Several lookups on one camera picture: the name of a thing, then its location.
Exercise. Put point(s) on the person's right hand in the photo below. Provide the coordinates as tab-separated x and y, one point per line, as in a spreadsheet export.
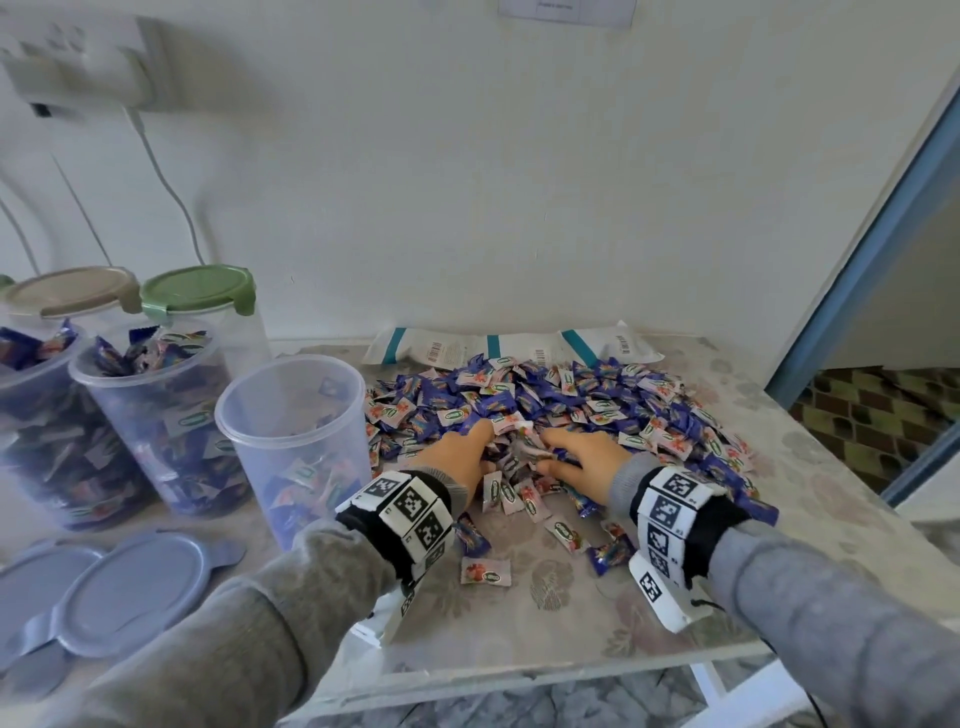
589	465

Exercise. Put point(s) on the person's left hand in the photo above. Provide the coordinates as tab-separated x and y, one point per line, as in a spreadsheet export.
450	461

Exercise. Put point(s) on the person's right thumb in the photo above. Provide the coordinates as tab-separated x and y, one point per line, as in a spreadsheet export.
555	468

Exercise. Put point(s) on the person's left fingers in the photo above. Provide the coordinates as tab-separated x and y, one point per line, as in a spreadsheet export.
472	439

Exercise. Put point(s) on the person's right forearm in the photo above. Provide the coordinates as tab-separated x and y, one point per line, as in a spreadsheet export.
825	622

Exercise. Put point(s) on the person's left forearm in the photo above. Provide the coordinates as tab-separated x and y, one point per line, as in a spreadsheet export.
247	630

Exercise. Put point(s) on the pile of blue wrapped candies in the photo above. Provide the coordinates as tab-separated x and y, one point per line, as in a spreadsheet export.
600	405

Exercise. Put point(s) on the left wrist marker tracker band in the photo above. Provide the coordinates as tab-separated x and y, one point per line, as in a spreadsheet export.
409	517

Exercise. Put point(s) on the wrist marker tracker band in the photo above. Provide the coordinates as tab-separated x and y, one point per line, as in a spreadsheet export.
667	525
409	517

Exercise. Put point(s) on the white plastic packaging bags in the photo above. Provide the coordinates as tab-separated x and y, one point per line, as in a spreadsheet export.
517	341

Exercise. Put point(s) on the right wrist marker tracker band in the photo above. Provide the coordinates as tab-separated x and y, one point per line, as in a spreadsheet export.
667	525

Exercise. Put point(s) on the clear plastic open jar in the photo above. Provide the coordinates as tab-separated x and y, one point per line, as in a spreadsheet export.
292	442

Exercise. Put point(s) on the clear jar with green lid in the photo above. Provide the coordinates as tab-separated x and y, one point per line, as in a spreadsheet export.
202	292

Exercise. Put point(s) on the clear jar full of candies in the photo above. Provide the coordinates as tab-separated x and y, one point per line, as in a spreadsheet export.
52	442
165	427

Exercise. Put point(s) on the green patterned carpet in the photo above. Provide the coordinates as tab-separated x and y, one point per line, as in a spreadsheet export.
870	420

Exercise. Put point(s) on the blue plastic jar lid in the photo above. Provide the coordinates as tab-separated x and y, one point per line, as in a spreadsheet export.
34	671
37	592
135	592

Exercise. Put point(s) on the clear jar with beige lid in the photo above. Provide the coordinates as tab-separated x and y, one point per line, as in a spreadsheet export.
71	291

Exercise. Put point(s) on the white paper notice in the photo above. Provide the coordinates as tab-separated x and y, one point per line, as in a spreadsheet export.
566	10

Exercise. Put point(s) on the white table frame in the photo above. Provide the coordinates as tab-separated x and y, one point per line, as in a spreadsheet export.
716	694

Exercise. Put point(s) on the blue door frame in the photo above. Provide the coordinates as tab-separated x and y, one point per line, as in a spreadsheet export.
862	270

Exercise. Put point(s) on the white wall power strip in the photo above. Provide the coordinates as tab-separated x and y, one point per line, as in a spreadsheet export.
82	64

